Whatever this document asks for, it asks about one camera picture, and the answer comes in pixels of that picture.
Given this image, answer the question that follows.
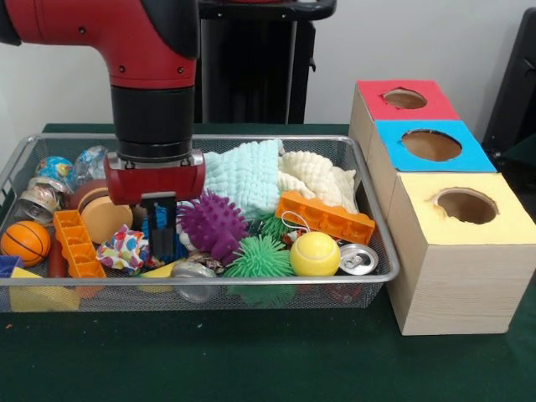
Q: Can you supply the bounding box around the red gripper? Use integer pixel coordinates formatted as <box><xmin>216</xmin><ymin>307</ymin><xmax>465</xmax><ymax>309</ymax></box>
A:
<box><xmin>103</xmin><ymin>150</ymin><xmax>207</xmax><ymax>256</ymax></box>

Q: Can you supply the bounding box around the colourful heart print cloth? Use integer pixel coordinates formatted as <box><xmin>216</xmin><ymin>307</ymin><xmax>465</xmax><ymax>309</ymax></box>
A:
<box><xmin>95</xmin><ymin>224</ymin><xmax>151</xmax><ymax>273</ymax></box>

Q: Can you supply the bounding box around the mint knitted cloth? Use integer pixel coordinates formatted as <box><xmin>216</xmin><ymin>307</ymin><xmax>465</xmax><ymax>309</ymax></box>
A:
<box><xmin>204</xmin><ymin>139</ymin><xmax>286</xmax><ymax>221</ymax></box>

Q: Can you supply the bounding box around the clear mesh bin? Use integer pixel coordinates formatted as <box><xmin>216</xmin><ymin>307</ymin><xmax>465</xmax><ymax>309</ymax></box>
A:
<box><xmin>0</xmin><ymin>132</ymin><xmax>402</xmax><ymax>314</ymax></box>

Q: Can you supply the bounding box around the wooden box with three holes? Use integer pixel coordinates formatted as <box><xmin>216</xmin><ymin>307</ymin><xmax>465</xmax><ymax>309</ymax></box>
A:
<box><xmin>348</xmin><ymin>78</ymin><xmax>536</xmax><ymax>338</ymax></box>

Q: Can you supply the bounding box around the brown burger toy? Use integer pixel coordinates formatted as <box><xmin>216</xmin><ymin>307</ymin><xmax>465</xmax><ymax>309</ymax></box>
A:
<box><xmin>69</xmin><ymin>179</ymin><xmax>135</xmax><ymax>245</ymax></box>

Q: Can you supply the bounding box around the purple spiky toy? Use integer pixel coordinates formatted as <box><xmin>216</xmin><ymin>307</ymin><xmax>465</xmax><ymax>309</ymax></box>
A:
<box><xmin>176</xmin><ymin>190</ymin><xmax>250</xmax><ymax>267</ymax></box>

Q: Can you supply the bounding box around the orange plastic brick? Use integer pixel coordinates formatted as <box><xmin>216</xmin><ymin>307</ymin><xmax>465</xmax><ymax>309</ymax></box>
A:
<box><xmin>53</xmin><ymin>209</ymin><xmax>108</xmax><ymax>278</ymax></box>
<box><xmin>275</xmin><ymin>189</ymin><xmax>376</xmax><ymax>245</ymax></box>

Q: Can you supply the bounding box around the green spiky rubber ball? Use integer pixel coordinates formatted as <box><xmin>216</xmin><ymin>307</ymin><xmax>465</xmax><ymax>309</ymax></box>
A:
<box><xmin>225</xmin><ymin>234</ymin><xmax>296</xmax><ymax>278</ymax></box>

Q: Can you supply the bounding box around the orange basketball toy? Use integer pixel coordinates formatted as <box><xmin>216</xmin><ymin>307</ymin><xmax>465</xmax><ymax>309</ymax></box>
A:
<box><xmin>0</xmin><ymin>220</ymin><xmax>52</xmax><ymax>268</ymax></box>

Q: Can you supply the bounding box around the yellow tennis ball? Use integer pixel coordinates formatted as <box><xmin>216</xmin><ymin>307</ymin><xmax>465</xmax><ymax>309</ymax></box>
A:
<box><xmin>290</xmin><ymin>233</ymin><xmax>341</xmax><ymax>276</ymax></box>

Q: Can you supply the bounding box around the dark green table cloth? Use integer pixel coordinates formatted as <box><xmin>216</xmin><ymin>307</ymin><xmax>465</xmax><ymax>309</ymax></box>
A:
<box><xmin>0</xmin><ymin>122</ymin><xmax>536</xmax><ymax>402</ymax></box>

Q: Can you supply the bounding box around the cream waffle cloth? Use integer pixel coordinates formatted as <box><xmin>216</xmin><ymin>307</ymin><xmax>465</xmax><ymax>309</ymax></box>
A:
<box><xmin>278</xmin><ymin>150</ymin><xmax>360</xmax><ymax>213</ymax></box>

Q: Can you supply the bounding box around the crushed drink can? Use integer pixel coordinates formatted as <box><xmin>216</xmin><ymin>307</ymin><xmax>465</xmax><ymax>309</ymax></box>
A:
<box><xmin>338</xmin><ymin>243</ymin><xmax>380</xmax><ymax>276</ymax></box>

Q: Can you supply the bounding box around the black panel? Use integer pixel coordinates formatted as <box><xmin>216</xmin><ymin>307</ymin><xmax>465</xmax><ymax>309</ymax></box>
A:
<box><xmin>481</xmin><ymin>7</ymin><xmax>536</xmax><ymax>168</ymax></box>

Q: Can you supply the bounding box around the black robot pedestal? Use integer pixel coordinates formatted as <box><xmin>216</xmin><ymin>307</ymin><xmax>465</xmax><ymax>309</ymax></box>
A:
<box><xmin>194</xmin><ymin>0</ymin><xmax>338</xmax><ymax>125</ymax></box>

